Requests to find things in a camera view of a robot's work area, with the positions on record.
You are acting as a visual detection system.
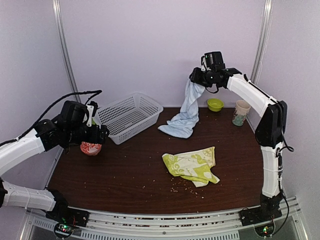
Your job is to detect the right circuit board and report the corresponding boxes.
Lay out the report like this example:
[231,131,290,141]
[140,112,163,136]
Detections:
[254,224,275,238]

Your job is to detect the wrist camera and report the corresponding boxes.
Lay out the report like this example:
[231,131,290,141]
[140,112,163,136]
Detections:
[60,100,98,128]
[201,51,226,72]

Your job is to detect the red patterned bowl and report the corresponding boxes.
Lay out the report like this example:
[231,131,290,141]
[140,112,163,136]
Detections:
[80,141,102,156]

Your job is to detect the left aluminium corner post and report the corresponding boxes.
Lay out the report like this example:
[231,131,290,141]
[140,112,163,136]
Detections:
[52,0,78,93]

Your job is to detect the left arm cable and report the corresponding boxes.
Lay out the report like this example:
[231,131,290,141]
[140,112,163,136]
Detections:
[0,89,103,148]

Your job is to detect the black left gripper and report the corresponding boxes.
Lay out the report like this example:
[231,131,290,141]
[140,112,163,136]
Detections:
[65,123,109,144]

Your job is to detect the white perforated plastic basket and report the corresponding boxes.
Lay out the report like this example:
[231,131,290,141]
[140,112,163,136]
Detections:
[93,93,164,145]

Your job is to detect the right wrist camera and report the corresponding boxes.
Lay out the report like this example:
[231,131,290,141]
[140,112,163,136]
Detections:
[201,51,226,72]

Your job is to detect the small green bowl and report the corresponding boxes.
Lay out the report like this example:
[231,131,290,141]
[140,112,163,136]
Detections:
[207,98,224,112]

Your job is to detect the left circuit board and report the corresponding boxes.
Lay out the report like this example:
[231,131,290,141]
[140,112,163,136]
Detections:
[53,223,75,238]

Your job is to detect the right aluminium corner post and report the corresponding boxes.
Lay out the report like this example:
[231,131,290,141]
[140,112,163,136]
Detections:
[251,0,274,84]

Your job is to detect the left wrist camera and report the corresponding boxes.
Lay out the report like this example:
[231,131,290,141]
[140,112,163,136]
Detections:
[60,100,98,128]

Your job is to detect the circuit board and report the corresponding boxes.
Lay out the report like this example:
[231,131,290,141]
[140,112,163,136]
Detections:
[254,224,275,238]
[53,223,75,238]

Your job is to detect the floral ceramic cup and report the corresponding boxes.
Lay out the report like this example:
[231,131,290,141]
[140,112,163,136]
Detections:
[232,100,251,127]

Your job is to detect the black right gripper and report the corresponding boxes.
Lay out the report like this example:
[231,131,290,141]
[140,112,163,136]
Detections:
[190,66,215,87]

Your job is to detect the light blue towel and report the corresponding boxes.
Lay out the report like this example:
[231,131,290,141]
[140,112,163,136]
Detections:
[158,80,205,139]

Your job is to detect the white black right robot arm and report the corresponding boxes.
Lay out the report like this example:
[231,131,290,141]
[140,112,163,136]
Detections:
[189,67,287,221]

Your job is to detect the green patterned white towel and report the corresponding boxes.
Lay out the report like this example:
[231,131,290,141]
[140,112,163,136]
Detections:
[162,146,220,188]

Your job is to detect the aluminium corner post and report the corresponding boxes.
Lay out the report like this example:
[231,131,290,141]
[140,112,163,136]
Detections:
[52,0,78,93]
[251,0,274,84]

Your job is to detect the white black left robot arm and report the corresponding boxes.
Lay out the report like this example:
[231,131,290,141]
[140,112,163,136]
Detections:
[0,119,109,223]

